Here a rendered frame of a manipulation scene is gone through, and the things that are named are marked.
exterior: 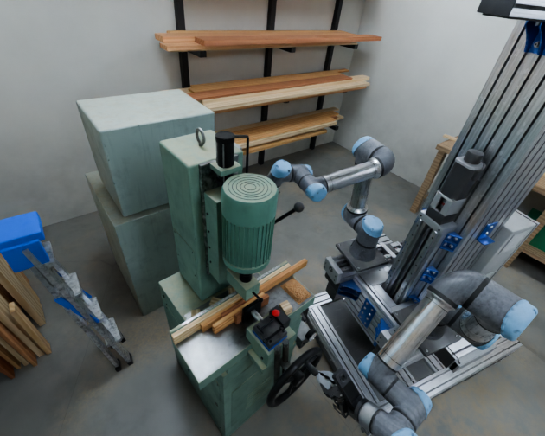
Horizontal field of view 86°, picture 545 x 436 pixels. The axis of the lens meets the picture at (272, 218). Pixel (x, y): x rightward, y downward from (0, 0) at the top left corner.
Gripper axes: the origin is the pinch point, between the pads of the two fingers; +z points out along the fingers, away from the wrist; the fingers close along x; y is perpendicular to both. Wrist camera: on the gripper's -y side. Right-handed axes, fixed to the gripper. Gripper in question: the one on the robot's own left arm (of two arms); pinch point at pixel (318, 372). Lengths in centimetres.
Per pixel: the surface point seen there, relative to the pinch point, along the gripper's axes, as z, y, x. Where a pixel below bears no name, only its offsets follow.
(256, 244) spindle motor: 7, -53, -5
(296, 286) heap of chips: 28.1, -16.5, 18.2
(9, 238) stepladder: 73, -75, -70
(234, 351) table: 21.7, -12.7, -20.3
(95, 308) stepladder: 111, -21, -60
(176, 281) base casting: 71, -29, -22
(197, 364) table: 24.5, -15.2, -33.4
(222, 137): 11, -88, -2
